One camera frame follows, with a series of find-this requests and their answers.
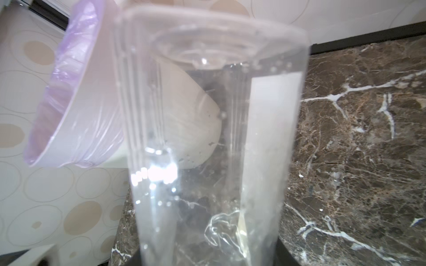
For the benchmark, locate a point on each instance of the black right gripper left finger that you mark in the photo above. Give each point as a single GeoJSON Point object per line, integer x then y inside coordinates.
{"type": "Point", "coordinates": [135, 260]}

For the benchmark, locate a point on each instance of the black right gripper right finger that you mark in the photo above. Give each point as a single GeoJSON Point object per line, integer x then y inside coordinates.
{"type": "Point", "coordinates": [283, 257]}

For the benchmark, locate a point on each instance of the white bin with purple bag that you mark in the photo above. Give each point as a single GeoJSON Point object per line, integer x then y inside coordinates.
{"type": "Point", "coordinates": [78, 121]}

